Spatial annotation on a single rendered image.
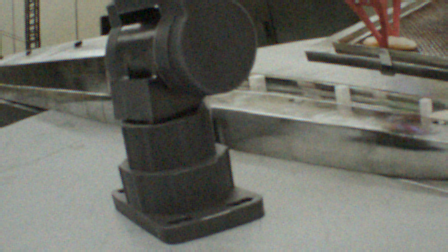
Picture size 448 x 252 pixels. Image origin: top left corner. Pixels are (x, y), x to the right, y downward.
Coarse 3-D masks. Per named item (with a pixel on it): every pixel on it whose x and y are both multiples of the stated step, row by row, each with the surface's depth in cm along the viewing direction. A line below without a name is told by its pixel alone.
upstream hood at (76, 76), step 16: (48, 48) 148; (64, 48) 128; (80, 48) 114; (96, 48) 103; (0, 64) 158; (16, 64) 134; (32, 64) 121; (48, 64) 112; (64, 64) 104; (80, 64) 98; (96, 64) 92; (0, 80) 155; (16, 80) 137; (32, 80) 124; (48, 80) 114; (64, 80) 106; (80, 80) 99; (96, 80) 94
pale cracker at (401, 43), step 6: (390, 36) 78; (366, 42) 80; (372, 42) 78; (390, 42) 76; (396, 42) 75; (402, 42) 75; (408, 42) 74; (414, 42) 75; (390, 48) 76; (396, 48) 75; (402, 48) 74; (408, 48) 74
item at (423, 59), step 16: (416, 0) 96; (432, 0) 98; (400, 16) 91; (352, 32) 84; (368, 32) 85; (400, 32) 83; (416, 32) 81; (432, 32) 79; (336, 48) 81; (352, 48) 78; (368, 48) 76; (384, 48) 73; (416, 48) 74; (432, 48) 72; (432, 64) 66
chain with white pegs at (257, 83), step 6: (252, 78) 80; (258, 78) 80; (264, 78) 80; (252, 84) 80; (258, 84) 80; (264, 84) 80; (252, 90) 81; (258, 90) 80; (264, 90) 80; (336, 90) 69; (342, 90) 68; (348, 90) 69; (342, 96) 69; (348, 96) 69; (342, 102) 69; (348, 102) 69; (420, 102) 58; (426, 102) 57; (420, 108) 58; (426, 108) 58; (426, 114) 58
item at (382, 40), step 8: (344, 0) 75; (352, 0) 74; (360, 0) 74; (368, 0) 72; (376, 0) 71; (384, 0) 71; (352, 8) 76; (360, 8) 76; (376, 8) 72; (384, 8) 72; (360, 16) 76; (368, 16) 76; (384, 16) 72; (368, 24) 76; (384, 24) 74; (376, 32) 76; (384, 32) 75; (384, 40) 76
